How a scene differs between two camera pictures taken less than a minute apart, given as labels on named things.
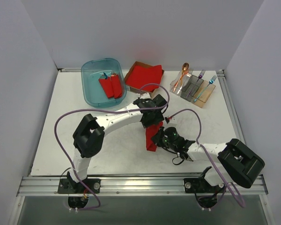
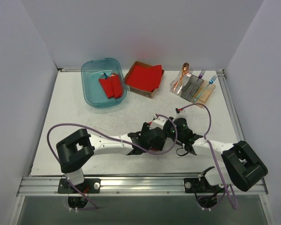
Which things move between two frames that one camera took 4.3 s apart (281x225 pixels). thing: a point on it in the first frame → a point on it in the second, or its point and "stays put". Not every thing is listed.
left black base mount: (69, 185) stays put
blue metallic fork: (211, 81) stays put
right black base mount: (201, 185) stays put
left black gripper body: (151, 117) → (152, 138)
